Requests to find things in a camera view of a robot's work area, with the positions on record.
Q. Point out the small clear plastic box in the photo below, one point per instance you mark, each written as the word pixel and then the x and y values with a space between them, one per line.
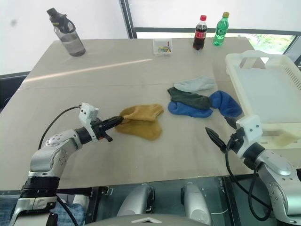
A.
pixel 162 50

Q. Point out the silver rounded robot leg cover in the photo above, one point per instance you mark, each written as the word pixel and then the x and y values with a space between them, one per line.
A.
pixel 195 204
pixel 134 202

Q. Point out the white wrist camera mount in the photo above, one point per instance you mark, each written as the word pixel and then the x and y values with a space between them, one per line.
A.
pixel 87 113
pixel 251 127

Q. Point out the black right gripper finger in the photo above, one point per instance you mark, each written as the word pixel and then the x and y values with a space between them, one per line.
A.
pixel 231 122
pixel 215 137

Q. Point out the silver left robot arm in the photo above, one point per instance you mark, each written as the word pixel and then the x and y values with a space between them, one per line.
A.
pixel 47 155

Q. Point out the dark green sock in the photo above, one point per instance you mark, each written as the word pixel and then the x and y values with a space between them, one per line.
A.
pixel 190 99

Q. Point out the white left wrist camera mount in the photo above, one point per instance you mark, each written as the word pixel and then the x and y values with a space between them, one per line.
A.
pixel 87 113

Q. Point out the cola bottle red cap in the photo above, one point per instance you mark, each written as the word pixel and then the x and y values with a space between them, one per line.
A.
pixel 200 35

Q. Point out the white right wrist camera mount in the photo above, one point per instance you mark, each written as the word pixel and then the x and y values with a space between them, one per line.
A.
pixel 251 127

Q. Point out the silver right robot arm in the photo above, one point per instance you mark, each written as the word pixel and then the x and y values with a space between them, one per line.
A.
pixel 279 169

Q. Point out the blue checked cloth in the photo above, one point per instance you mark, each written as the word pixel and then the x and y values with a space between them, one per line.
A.
pixel 68 212

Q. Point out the grey transparent water bottle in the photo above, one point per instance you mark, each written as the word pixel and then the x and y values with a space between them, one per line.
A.
pixel 73 42

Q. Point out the light grey sock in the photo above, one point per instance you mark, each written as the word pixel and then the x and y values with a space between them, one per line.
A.
pixel 195 84

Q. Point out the blue sock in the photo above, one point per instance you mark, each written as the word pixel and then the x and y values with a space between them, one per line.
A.
pixel 188 111
pixel 225 103

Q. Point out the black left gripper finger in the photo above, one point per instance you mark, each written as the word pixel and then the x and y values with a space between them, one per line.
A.
pixel 114 120
pixel 113 125

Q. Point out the beige table cover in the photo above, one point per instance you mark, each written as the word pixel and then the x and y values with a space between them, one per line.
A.
pixel 117 82

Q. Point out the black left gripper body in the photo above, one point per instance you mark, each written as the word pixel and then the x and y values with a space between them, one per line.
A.
pixel 98 130

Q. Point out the green soda bottle yellow cap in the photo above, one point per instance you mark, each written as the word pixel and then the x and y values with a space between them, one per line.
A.
pixel 219 33

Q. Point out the mustard yellow sock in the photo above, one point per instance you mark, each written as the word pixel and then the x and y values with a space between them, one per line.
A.
pixel 143 127

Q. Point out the grey robot chest cover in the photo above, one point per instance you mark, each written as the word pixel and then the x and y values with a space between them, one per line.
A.
pixel 145 221

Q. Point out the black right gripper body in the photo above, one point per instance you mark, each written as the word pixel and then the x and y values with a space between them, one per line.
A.
pixel 240 143

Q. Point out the white plastic basket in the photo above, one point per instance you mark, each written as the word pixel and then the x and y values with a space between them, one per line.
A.
pixel 263 94

